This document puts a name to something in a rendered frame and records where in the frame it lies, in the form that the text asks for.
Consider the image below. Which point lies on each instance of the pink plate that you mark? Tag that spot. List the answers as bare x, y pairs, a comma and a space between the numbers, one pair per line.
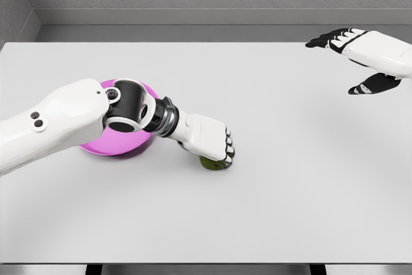
116, 146

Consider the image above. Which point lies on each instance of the green apple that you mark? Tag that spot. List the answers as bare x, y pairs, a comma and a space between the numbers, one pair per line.
207, 163

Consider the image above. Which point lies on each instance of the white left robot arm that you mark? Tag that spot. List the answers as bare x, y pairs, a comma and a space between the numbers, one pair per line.
58, 117

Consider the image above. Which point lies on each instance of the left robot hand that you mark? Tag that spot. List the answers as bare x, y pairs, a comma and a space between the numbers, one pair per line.
207, 136

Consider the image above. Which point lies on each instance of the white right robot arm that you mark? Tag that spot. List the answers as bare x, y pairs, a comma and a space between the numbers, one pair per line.
408, 60

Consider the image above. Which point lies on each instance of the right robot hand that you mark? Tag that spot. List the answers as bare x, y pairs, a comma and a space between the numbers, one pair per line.
370, 49

